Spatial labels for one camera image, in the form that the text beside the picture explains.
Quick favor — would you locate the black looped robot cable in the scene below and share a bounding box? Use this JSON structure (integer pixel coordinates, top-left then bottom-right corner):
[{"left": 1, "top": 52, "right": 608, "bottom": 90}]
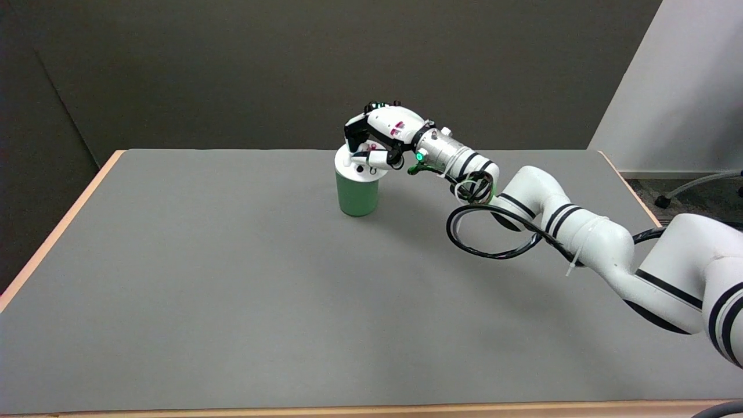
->
[{"left": 446, "top": 170, "right": 668, "bottom": 269}]

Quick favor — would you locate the white round cup lid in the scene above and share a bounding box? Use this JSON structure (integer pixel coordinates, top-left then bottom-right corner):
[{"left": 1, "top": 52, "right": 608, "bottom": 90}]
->
[{"left": 334, "top": 143, "right": 393, "bottom": 185}]

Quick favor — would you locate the green plastic cup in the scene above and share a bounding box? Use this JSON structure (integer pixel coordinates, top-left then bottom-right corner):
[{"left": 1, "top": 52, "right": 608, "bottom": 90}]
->
[{"left": 336, "top": 172, "right": 380, "bottom": 218}]

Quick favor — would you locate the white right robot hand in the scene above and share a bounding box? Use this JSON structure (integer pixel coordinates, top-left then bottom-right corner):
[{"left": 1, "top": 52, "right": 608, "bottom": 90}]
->
[{"left": 344, "top": 101, "right": 435, "bottom": 171}]

